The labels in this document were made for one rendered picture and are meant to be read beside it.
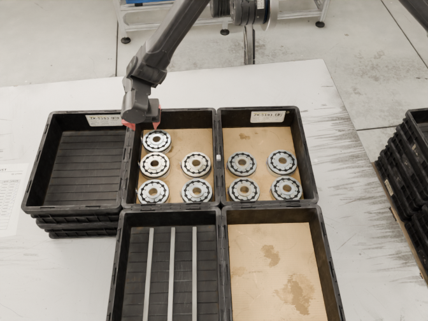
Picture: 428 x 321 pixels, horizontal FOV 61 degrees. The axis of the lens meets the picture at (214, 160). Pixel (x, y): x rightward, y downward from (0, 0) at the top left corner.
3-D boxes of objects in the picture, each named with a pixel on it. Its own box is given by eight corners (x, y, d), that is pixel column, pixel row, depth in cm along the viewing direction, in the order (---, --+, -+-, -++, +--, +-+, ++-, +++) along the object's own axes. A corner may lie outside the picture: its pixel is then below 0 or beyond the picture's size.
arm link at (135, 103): (167, 65, 90) (135, 52, 86) (169, 100, 84) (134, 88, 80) (146, 94, 98) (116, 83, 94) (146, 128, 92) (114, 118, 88)
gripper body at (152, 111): (158, 120, 100) (155, 102, 94) (121, 120, 100) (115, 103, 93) (159, 102, 103) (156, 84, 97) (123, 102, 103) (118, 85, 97)
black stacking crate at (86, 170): (61, 132, 139) (50, 112, 130) (138, 130, 140) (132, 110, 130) (35, 227, 117) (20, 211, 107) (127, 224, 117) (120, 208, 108)
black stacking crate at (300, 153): (216, 128, 140) (216, 108, 131) (292, 127, 141) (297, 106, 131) (220, 221, 118) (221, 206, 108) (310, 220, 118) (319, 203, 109)
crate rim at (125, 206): (134, 113, 132) (133, 109, 130) (216, 111, 132) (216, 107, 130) (121, 211, 109) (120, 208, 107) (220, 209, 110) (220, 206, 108)
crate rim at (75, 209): (51, 114, 131) (49, 110, 129) (134, 113, 132) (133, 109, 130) (22, 214, 109) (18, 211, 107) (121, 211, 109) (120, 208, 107)
